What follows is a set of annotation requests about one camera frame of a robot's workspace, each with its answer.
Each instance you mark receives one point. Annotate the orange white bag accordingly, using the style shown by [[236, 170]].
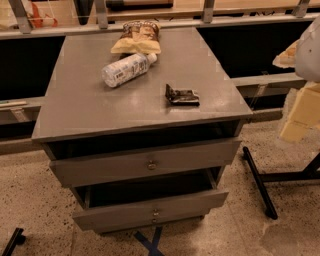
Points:
[[36, 16]]

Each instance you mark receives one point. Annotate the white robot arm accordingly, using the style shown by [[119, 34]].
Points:
[[304, 56]]

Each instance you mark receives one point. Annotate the upper grey drawer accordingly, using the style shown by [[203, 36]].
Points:
[[125, 165]]

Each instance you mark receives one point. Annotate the metal railing frame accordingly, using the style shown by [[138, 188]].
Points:
[[92, 16]]

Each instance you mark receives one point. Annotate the yellow chip bag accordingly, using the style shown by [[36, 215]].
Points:
[[138, 37]]

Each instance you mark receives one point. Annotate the grey drawer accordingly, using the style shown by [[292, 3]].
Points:
[[125, 165], [146, 213]]

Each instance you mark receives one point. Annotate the black stand foot left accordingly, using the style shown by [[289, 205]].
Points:
[[17, 238]]

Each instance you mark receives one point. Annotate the clear plastic water bottle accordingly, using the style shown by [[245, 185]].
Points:
[[124, 70]]

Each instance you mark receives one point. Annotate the grey wooden drawer cabinet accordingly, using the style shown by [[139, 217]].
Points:
[[81, 116]]

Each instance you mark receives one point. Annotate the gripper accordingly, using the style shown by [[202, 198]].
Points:
[[309, 55]]

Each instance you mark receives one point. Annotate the blue tape cross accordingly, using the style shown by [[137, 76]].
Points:
[[151, 245]]

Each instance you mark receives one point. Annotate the lower grey drawer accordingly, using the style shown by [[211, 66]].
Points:
[[146, 213]]

